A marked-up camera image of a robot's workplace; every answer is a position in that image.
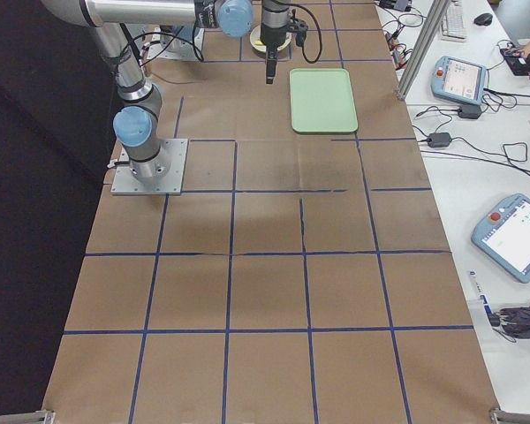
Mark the upper blue teach pendant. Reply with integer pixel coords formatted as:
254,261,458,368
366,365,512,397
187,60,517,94
430,56,487,106

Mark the brown paper table cover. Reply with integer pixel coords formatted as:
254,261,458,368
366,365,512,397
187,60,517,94
43,1,496,423

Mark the aluminium frame post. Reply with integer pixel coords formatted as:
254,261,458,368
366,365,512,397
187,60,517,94
396,0,450,101

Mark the black electronics board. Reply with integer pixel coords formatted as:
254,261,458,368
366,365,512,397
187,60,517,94
500,48,530,76

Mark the lower black power adapter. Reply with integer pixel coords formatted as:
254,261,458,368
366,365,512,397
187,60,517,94
427,132,452,148

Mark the right corner metal bracket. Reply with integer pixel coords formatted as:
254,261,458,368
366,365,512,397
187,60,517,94
489,408,530,424

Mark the left corner metal bracket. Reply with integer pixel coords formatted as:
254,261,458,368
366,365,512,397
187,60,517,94
0,410,56,424

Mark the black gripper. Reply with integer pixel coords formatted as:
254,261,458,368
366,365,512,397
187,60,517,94
260,0,308,84

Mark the light green plastic tray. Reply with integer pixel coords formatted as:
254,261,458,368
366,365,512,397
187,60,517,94
290,68,359,133

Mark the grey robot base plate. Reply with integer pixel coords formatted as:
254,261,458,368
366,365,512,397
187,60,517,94
110,139,188,195

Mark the cream round plate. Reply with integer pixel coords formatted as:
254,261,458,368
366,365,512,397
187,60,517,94
248,26,292,55

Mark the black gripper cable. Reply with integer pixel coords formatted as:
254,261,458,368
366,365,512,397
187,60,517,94
286,3,323,64

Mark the corner metal bracket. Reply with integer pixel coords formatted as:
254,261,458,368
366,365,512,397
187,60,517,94
489,408,530,424
0,410,56,424

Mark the black power adapter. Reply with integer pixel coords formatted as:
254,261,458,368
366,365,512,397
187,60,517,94
457,104,482,120
427,132,452,148

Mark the blue teach pendant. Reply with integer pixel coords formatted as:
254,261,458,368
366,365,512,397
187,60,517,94
430,56,487,106
471,193,530,284

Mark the person hand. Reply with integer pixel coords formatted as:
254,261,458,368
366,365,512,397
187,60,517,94
520,44,530,57

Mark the black computer mouse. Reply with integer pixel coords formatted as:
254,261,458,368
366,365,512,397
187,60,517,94
473,12,493,27

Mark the upper black power adapter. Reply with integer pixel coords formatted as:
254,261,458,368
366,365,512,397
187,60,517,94
457,104,482,120

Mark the white keyboard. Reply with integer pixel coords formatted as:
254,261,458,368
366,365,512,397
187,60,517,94
440,0,466,42

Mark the dark folded umbrella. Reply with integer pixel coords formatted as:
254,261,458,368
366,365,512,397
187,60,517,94
488,306,530,343

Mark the lower blue teach pendant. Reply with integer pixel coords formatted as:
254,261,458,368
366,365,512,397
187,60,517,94
471,193,530,284

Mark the white marker pen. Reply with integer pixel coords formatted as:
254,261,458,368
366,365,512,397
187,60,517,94
468,270,492,314

